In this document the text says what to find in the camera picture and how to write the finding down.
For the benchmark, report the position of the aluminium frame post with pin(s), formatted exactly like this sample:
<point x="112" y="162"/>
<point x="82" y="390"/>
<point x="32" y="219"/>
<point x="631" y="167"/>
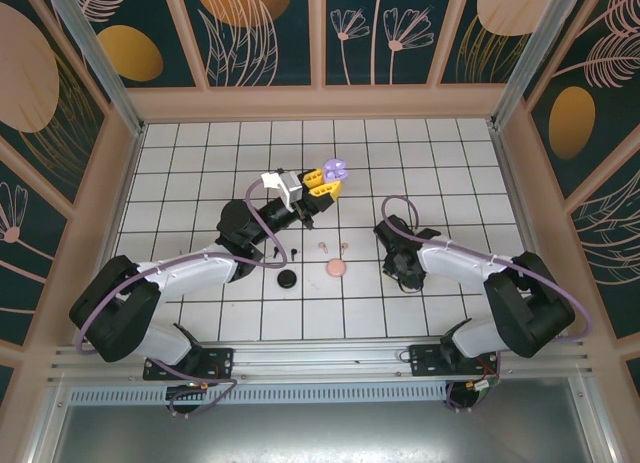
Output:
<point x="97" y="58"/>
<point x="532" y="58"/>

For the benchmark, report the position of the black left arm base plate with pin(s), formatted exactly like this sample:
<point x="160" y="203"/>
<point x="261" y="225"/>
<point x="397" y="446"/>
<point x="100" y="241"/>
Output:
<point x="220" y="360"/>

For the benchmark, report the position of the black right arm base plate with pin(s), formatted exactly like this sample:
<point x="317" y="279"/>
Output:
<point x="425" y="360"/>

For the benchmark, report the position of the black earbud charging case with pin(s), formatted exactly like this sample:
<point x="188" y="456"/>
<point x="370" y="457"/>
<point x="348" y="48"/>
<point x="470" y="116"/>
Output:
<point x="287" y="279"/>

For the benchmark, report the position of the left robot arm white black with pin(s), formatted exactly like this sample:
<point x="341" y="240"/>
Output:
<point x="190" y="273"/>

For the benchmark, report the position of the pink earbud charging case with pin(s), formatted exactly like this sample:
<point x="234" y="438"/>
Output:
<point x="334" y="268"/>

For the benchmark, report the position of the aluminium side rail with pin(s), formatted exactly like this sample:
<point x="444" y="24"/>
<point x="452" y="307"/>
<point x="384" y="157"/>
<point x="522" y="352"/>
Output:
<point x="116" y="223"/>
<point x="515" y="183"/>

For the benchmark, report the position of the aluminium mounting rail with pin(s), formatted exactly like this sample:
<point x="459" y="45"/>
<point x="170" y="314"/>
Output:
<point x="320" y="358"/>

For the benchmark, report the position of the yellow power connector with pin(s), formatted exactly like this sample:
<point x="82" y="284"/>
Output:
<point x="472" y="384"/>
<point x="204" y="386"/>

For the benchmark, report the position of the purple earbud charging case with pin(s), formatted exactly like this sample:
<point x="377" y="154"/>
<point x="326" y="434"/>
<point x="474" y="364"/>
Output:
<point x="334" y="170"/>

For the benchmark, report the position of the grey metal plate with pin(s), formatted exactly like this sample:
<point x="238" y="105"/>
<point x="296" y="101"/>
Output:
<point x="320" y="433"/>

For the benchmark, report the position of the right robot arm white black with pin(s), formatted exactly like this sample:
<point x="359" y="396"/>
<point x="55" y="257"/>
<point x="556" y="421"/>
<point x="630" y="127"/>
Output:
<point x="460" y="263"/>

